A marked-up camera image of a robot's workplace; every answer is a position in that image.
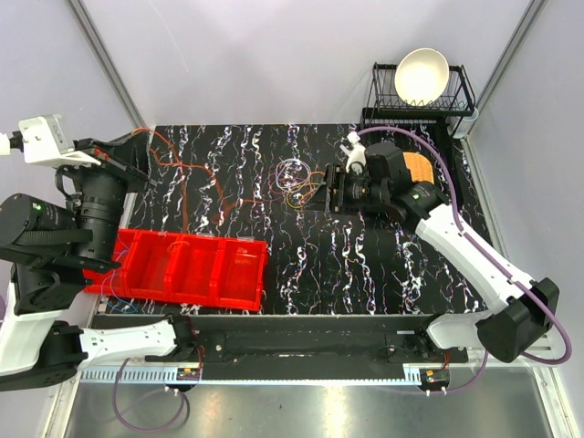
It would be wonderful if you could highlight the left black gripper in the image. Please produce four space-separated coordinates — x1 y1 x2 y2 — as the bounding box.
66 129 162 265

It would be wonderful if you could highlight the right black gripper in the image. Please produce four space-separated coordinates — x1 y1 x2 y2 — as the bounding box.
302 163 388 217

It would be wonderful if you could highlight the yellow cable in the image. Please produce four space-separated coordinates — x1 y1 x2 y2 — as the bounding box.
285 171 325 211

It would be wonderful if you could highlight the white pink cable coil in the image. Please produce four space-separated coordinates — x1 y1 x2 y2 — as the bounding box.
276 158 314 193

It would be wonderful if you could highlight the orange cable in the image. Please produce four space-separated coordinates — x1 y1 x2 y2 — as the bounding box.
130 129 266 229

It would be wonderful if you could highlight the red divided plastic bin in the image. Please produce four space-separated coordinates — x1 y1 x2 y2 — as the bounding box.
85 229 268 312

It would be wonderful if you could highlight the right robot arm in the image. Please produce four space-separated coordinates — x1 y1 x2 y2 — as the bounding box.
306 142 559 363

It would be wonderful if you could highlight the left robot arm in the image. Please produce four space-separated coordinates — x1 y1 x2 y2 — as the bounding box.
1 130 197 391

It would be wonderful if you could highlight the black square tray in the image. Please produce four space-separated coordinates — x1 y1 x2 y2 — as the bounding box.
362 136 464 214

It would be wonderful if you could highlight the orange woven mat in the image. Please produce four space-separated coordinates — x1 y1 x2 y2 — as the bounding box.
403 151 434 183

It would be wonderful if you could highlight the white cup on rack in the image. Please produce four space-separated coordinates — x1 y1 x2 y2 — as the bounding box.
451 108 480 140

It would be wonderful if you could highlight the white bowl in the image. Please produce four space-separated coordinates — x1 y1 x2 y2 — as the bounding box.
394 48 450 106

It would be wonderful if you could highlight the dark red thin cable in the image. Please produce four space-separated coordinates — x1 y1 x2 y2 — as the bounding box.
241 166 297 220

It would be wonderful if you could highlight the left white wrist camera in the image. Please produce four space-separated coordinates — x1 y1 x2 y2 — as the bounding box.
1 114 100 169

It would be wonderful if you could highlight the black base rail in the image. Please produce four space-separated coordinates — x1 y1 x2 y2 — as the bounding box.
146 315 468 364

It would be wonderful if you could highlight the black wire dish rack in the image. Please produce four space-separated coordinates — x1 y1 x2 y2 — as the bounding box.
360 63 476 130

